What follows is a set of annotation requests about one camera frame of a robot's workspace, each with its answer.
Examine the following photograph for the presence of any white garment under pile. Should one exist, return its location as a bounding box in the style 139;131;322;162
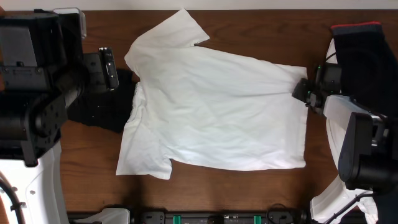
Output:
325;39;379;224

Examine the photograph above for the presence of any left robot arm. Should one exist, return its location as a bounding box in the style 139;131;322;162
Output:
1;8;119;223

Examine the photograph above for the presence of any folded black shirt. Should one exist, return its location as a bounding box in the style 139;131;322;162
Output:
68;69;136;133

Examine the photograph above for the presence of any white robot-print t-shirt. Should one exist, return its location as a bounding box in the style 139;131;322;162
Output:
116;10;307;180

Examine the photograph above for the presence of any black garment with red trim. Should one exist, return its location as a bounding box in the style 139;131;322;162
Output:
331;21;397;118

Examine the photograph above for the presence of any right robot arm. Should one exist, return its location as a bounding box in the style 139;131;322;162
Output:
292;63;397;223

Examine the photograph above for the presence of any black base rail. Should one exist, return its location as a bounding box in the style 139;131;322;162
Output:
125;204;312;224

